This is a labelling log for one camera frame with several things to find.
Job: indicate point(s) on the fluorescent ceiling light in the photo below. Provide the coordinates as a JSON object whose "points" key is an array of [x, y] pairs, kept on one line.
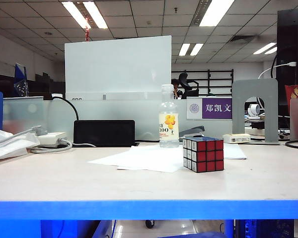
{"points": [[95, 14], [75, 14], [216, 13]]}

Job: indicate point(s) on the red cushion with gold print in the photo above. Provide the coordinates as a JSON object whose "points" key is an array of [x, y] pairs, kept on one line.
{"points": [[297, 92]]}

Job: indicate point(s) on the clear plastic bottle yellow label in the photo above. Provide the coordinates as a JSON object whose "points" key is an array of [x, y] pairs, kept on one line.
{"points": [[169, 126]]}

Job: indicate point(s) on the purple white name sign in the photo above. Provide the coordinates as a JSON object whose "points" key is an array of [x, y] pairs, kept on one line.
{"points": [[216, 108]]}

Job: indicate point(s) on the seated person in background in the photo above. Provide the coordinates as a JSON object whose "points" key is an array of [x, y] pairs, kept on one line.
{"points": [[175, 89]]}

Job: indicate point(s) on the blue glass trophy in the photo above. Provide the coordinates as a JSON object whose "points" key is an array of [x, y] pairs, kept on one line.
{"points": [[20, 79]]}

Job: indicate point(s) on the black shelf rack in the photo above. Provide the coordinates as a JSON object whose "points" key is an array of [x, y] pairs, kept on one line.
{"points": [[213, 79]]}

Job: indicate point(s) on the small white desk fan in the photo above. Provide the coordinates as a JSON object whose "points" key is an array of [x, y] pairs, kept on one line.
{"points": [[252, 109]]}

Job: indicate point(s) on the grey metal bookend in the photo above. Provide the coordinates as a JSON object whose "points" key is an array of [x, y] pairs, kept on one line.
{"points": [[238, 109]]}

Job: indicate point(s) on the grey black stapler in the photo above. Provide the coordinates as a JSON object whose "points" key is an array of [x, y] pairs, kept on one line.
{"points": [[193, 131]]}

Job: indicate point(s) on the black caster wheel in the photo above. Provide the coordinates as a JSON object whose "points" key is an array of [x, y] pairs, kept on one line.
{"points": [[149, 223]]}

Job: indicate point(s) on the small white box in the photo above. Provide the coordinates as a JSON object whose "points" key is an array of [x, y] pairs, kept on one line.
{"points": [[237, 138]]}

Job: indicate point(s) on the white power adapter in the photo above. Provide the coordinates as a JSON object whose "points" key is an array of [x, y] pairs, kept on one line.
{"points": [[51, 137]]}

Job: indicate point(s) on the frosted glass desk partition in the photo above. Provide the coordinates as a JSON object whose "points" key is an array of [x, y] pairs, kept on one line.
{"points": [[139, 119]]}

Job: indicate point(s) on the red hanging ornament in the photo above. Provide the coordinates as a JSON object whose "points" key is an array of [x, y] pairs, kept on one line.
{"points": [[87, 33]]}

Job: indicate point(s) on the small white paper sheet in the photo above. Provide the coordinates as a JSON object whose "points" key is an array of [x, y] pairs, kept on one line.
{"points": [[234, 151]]}

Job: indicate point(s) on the black rectangular box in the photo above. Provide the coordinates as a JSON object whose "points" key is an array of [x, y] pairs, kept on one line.
{"points": [[103, 132]]}

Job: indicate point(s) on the black office chair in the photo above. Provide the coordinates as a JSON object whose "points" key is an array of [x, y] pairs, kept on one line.
{"points": [[186, 84]]}

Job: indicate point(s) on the tall black cabinet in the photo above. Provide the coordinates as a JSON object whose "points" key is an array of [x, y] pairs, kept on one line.
{"points": [[288, 37]]}

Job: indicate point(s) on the white frosted board panel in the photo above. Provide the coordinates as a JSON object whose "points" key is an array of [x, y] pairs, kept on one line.
{"points": [[118, 67]]}

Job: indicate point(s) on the large white paper sheet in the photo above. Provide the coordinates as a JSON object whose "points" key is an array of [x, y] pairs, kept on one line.
{"points": [[139, 158]]}

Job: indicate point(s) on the white plastic bag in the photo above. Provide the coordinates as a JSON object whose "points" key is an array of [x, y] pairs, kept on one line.
{"points": [[5, 146]]}

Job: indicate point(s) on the Rubik's cube with black frame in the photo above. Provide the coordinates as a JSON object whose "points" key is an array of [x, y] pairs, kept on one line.
{"points": [[206, 156]]}

